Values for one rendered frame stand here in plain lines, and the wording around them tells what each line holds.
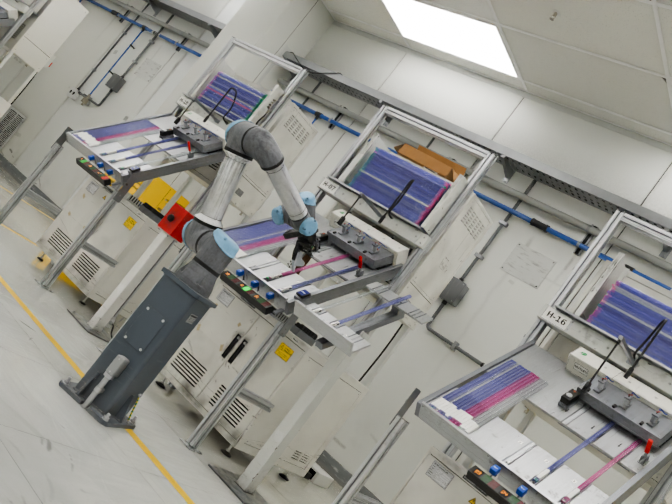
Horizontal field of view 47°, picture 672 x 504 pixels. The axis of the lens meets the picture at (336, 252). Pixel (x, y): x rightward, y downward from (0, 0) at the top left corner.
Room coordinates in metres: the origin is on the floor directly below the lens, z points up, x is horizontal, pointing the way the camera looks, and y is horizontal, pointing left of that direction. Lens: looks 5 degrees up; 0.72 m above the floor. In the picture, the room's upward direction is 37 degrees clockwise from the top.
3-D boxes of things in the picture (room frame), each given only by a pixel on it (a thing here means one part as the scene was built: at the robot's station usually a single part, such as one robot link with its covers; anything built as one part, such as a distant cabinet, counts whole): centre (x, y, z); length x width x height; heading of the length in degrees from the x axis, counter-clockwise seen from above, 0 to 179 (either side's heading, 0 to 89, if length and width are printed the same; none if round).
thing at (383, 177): (3.83, -0.07, 1.52); 0.51 x 0.13 x 0.27; 52
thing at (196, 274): (2.85, 0.35, 0.60); 0.15 x 0.15 x 0.10
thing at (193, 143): (4.71, 1.14, 0.66); 1.01 x 0.73 x 1.31; 142
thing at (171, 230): (4.05, 0.76, 0.39); 0.24 x 0.24 x 0.78; 52
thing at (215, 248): (2.86, 0.35, 0.72); 0.13 x 0.12 x 0.14; 44
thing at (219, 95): (4.88, 1.02, 0.95); 1.35 x 0.82 x 1.90; 142
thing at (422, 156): (4.13, -0.17, 1.82); 0.68 x 0.30 x 0.20; 52
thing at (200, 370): (3.96, -0.10, 0.31); 0.70 x 0.65 x 0.62; 52
